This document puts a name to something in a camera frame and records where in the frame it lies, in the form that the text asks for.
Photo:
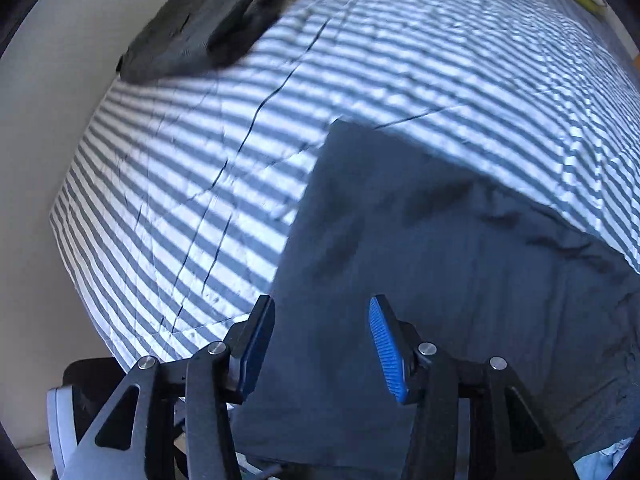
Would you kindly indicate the dark blue-grey pants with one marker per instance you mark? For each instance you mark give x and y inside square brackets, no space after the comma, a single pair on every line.
[425,235]

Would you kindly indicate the light blue denim garment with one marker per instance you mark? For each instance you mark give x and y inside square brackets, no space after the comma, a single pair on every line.
[605,460]

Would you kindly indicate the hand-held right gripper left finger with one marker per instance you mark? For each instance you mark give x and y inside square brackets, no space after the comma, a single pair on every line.
[257,350]

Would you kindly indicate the blue white striped bedspread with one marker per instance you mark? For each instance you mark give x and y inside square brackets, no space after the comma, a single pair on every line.
[200,160]

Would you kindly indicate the dark grey garment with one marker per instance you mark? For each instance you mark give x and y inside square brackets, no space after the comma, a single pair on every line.
[200,30]

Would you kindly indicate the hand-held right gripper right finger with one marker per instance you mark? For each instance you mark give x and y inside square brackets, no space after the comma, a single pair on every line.
[387,355]

